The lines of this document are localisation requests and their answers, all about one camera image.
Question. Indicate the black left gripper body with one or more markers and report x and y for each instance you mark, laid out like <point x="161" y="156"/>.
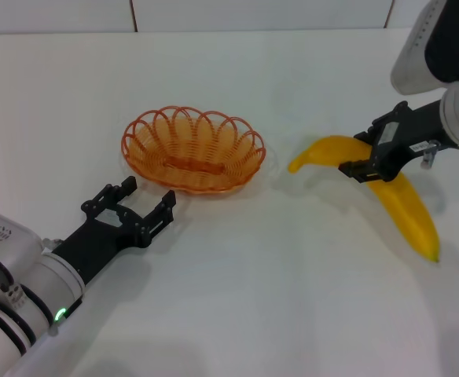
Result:
<point x="92" y="247"/>

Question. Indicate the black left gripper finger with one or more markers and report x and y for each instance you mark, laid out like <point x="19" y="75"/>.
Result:
<point x="127" y="185"/>
<point x="166" y="204"/>

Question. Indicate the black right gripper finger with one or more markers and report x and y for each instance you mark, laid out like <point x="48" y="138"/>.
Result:
<point x="355" y="169"/>
<point x="367" y="135"/>

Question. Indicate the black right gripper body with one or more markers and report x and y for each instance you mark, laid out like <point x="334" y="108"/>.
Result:
<point x="414" y="133"/>

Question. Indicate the yellow banana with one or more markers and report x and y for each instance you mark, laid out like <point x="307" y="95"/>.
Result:
<point x="406" y="208"/>

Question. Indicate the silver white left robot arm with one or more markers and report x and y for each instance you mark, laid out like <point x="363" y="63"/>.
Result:
<point x="13" y="306"/>

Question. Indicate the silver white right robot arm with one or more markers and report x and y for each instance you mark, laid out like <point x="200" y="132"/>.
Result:
<point x="430" y="51"/>

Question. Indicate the silver right wrist connector plug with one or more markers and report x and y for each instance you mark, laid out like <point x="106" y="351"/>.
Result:
<point x="429" y="153"/>

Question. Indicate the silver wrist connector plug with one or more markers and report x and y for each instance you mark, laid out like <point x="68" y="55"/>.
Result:
<point x="429" y="153"/>
<point x="50" y="243"/>

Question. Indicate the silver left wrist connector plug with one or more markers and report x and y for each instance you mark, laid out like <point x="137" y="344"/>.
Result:
<point x="50" y="243"/>

